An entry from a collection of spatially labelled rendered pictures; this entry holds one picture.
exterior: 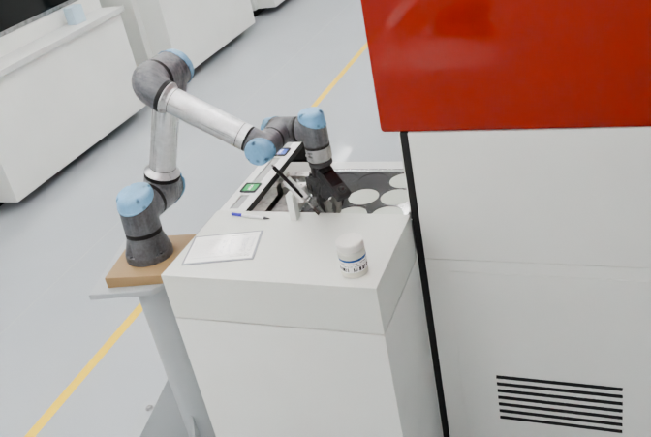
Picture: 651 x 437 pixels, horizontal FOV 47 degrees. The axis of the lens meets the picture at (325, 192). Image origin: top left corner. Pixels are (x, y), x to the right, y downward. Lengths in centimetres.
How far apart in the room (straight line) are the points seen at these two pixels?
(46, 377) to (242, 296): 177
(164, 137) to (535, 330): 125
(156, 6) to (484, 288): 501
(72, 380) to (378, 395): 181
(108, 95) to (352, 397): 429
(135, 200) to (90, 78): 358
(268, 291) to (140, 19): 506
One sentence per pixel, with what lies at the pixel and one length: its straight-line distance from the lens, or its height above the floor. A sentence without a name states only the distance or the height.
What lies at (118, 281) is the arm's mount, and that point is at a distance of 240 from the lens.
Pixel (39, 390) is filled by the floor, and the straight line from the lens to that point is 358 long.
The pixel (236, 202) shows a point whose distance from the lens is 239.
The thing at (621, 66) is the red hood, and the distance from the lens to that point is 185.
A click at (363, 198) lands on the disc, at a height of 90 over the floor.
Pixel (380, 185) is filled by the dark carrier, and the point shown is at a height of 90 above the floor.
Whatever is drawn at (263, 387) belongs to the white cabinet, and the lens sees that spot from 222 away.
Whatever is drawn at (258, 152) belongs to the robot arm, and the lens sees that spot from 202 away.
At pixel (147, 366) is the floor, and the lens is 344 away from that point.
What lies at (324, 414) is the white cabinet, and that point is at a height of 51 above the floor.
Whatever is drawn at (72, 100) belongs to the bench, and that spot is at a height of 46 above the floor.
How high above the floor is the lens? 203
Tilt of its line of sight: 27 degrees down
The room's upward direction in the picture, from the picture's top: 12 degrees counter-clockwise
